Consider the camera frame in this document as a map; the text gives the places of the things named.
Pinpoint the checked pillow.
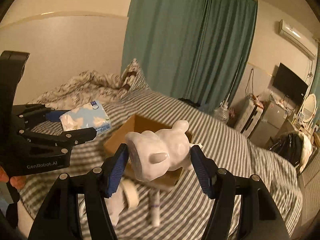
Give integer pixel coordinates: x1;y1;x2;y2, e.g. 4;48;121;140
118;59;149;98

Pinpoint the floral white blanket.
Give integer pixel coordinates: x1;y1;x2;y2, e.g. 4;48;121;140
30;70;121;109

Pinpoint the large clear water bottle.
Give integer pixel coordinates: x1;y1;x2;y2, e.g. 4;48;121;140
213;101;229;124

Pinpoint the grey mini fridge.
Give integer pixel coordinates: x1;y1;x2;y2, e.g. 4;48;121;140
249;101;286;147

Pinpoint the cardboard box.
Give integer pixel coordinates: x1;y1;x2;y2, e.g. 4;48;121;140
104;114;193;192

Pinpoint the brown white plush toy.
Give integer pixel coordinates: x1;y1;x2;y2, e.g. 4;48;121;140
122;71;137;90

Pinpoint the beige tape roll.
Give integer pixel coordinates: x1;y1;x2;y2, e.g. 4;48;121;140
120;179;139;209

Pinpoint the green curtain at right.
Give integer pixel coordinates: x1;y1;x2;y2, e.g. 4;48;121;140
310;52;320;107

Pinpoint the white purple cream tube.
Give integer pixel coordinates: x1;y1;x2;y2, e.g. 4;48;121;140
149;189;161;227

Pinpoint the white ceramic animal figurine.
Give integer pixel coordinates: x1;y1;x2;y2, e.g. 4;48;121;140
125;120;193;181

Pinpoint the person's left hand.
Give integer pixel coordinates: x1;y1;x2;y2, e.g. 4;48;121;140
0;167;27;190

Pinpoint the blue tissue pack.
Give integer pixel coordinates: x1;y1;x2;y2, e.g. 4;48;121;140
60;101;111;134

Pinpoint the white air conditioner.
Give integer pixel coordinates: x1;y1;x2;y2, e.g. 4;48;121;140
278;20;318;60

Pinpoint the black wall television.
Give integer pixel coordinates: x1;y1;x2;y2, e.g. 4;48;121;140
272;63;308;106

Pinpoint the white suitcase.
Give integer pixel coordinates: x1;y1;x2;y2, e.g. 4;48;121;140
234;97;264;138

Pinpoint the black bag on chair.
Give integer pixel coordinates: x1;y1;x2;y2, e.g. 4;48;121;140
265;131;313;174

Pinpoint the white oval mirror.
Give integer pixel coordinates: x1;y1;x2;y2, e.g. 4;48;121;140
301;93;317;123

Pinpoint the white sock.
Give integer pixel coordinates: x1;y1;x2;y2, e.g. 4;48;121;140
105;187;125;227

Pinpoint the green curtain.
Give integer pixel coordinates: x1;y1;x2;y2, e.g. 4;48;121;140
122;0;258;112
310;52;320;107

